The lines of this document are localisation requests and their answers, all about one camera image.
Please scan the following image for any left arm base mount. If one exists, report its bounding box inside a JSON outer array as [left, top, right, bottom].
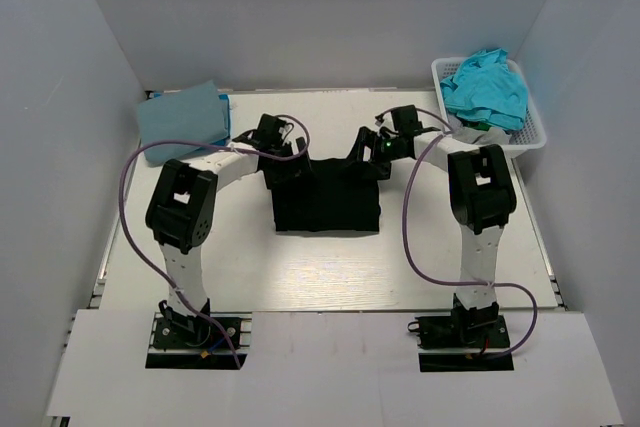
[[145, 300, 252, 371]]

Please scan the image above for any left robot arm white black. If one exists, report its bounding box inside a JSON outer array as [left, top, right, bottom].
[[145, 114, 309, 346]]

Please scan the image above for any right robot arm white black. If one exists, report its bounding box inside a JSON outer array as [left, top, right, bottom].
[[348, 105, 517, 346]]

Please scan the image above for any grey garment in basket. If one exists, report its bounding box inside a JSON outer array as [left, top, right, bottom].
[[449, 117, 511, 145]]

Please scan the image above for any white plastic basket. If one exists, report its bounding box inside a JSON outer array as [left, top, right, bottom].
[[431, 49, 547, 158]]

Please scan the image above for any green garment in basket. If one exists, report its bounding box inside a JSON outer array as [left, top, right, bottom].
[[461, 119, 491, 132]]

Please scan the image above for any turquoise t-shirt in basket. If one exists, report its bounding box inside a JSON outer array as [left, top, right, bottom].
[[439, 48, 529, 132]]

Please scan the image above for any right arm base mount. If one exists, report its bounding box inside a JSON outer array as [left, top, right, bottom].
[[407, 305, 514, 373]]

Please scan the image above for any folded bright blue t-shirt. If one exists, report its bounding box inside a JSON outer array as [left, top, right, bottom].
[[146, 91, 231, 146]]

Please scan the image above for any folded light blue t-shirt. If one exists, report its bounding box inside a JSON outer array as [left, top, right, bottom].
[[136, 81, 226, 145]]

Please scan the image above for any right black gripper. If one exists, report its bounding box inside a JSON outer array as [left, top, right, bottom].
[[342, 127, 407, 182]]

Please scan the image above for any black t-shirt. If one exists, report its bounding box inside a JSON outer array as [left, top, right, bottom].
[[263, 158, 381, 233]]

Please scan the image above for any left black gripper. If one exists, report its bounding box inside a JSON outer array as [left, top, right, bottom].
[[263, 137, 316, 189]]

